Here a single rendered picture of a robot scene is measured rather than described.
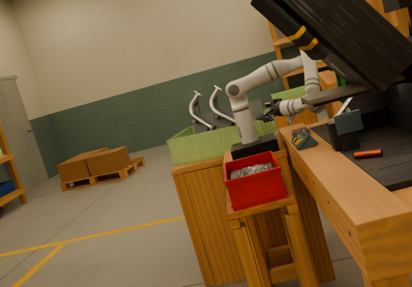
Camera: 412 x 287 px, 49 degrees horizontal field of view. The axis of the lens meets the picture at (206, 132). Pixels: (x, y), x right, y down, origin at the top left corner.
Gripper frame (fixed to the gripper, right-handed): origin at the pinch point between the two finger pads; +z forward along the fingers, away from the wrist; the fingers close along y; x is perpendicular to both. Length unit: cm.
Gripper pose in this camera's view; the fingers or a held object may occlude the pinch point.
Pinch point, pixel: (262, 111)
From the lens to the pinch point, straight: 235.4
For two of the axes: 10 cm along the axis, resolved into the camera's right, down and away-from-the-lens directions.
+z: -6.6, 0.9, 7.4
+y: -4.7, 7.2, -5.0
